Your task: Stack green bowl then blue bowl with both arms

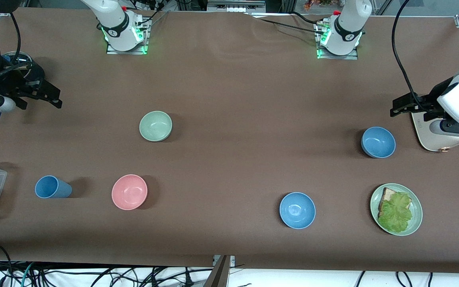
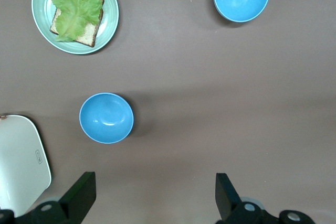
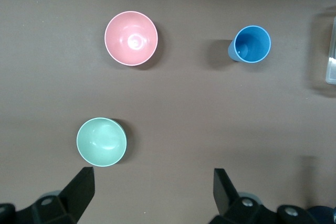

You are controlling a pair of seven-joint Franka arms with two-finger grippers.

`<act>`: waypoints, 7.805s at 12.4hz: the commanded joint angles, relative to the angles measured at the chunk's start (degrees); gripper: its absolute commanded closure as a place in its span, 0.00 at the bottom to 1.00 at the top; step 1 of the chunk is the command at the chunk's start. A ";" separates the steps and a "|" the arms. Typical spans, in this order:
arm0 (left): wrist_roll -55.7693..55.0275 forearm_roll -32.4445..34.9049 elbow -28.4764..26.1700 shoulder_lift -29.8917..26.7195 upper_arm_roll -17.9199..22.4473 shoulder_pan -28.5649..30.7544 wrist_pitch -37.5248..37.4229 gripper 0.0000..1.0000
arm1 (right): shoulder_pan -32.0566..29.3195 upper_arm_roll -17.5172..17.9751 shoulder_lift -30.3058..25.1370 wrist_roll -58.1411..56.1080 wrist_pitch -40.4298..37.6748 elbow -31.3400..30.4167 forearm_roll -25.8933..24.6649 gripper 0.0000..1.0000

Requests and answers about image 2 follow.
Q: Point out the pale green plate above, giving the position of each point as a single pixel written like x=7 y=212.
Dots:
x=42 y=11

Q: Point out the white toaster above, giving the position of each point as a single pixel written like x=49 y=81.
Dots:
x=18 y=155

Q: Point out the white bread slice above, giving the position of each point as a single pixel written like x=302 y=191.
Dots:
x=88 y=33

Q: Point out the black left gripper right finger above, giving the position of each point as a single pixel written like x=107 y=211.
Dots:
x=228 y=205

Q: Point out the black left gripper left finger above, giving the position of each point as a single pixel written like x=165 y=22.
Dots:
x=76 y=203

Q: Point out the green lettuce leaf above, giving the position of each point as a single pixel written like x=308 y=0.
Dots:
x=76 y=6

